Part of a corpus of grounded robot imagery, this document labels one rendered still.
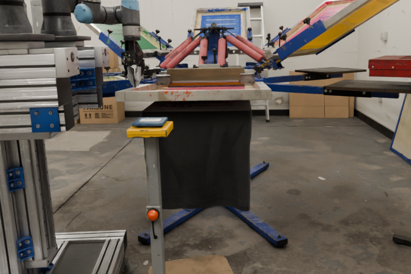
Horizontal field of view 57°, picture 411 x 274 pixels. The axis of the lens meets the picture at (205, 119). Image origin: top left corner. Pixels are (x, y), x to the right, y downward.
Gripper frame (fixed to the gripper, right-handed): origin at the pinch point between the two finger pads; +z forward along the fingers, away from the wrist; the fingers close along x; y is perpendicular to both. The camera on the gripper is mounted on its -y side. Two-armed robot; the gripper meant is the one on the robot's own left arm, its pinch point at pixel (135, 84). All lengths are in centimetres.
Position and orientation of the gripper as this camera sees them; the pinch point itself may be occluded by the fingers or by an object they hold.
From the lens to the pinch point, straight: 169.2
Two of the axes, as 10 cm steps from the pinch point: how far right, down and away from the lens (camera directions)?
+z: 0.2, 9.9, 1.5
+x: 10.0, -0.1, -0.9
